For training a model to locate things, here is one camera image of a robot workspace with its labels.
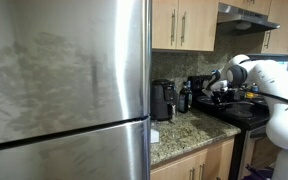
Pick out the dark glass bottle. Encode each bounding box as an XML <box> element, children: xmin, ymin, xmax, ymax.
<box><xmin>178</xmin><ymin>81</ymin><xmax>194</xmax><ymax>114</ymax></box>

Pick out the narrow light wood cabinet door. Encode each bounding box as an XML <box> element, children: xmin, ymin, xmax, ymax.
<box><xmin>152</xmin><ymin>0</ymin><xmax>179</xmax><ymax>50</ymax></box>

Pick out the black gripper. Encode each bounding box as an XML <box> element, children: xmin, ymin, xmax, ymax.
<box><xmin>211</xmin><ymin>87</ymin><xmax>234</xmax><ymax>103</ymax></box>

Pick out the purple object on floor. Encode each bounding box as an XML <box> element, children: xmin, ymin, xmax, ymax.
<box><xmin>243</xmin><ymin>164</ymin><xmax>275</xmax><ymax>180</ymax></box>

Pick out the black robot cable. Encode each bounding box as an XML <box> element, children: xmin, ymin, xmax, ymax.
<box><xmin>247</xmin><ymin>90</ymin><xmax>288</xmax><ymax>112</ymax></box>

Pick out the light wood cabinet beside hood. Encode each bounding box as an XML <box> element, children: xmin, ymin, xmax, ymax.
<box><xmin>261</xmin><ymin>0</ymin><xmax>288</xmax><ymax>56</ymax></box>

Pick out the stainless steel fridge door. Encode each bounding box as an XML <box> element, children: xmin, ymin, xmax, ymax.
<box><xmin>0</xmin><ymin>116</ymin><xmax>152</xmax><ymax>180</ymax></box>
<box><xmin>0</xmin><ymin>0</ymin><xmax>153</xmax><ymax>147</ymax></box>

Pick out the black electric stove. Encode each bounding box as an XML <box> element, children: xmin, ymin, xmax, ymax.
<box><xmin>187</xmin><ymin>75</ymin><xmax>276</xmax><ymax>180</ymax></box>

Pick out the light wood base cabinet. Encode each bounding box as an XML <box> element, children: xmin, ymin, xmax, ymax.
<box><xmin>150</xmin><ymin>136</ymin><xmax>236</xmax><ymax>180</ymax></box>

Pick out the light wood cabinet above hood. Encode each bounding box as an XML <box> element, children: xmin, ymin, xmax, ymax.
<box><xmin>218</xmin><ymin>0</ymin><xmax>272</xmax><ymax>16</ymax></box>

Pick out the metal cabinet bar handle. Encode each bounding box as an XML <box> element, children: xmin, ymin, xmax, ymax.
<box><xmin>180</xmin><ymin>11</ymin><xmax>187</xmax><ymax>47</ymax></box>
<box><xmin>170</xmin><ymin>9</ymin><xmax>177</xmax><ymax>46</ymax></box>

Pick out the small black coil burner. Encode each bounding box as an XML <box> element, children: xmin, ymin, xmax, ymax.
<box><xmin>197</xmin><ymin>95</ymin><xmax>219</xmax><ymax>105</ymax></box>

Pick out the black air fryer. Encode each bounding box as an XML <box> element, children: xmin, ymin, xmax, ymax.
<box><xmin>150</xmin><ymin>78</ymin><xmax>178</xmax><ymax>121</ymax></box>

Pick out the large black coil burner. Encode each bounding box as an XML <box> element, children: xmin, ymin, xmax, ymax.
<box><xmin>225</xmin><ymin>108</ymin><xmax>254</xmax><ymax>120</ymax></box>

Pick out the stainless steel fridge upper door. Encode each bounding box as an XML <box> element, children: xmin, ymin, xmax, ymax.
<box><xmin>0</xmin><ymin>0</ymin><xmax>153</xmax><ymax>147</ymax></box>

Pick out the white plastic container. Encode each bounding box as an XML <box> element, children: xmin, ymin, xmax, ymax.
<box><xmin>150</xmin><ymin>119</ymin><xmax>161</xmax><ymax>144</ymax></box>

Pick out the wide light wood cabinet door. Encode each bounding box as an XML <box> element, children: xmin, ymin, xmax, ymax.
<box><xmin>176</xmin><ymin>0</ymin><xmax>220</xmax><ymax>52</ymax></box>

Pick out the stainless steel fridge lower door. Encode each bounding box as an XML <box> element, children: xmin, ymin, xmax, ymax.
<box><xmin>0</xmin><ymin>116</ymin><xmax>152</xmax><ymax>180</ymax></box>

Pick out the stainless steel range hood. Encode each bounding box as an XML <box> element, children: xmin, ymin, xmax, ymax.
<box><xmin>216</xmin><ymin>2</ymin><xmax>281</xmax><ymax>36</ymax></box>

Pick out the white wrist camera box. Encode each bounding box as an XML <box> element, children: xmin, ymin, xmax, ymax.
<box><xmin>211</xmin><ymin>79</ymin><xmax>229</xmax><ymax>92</ymax></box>

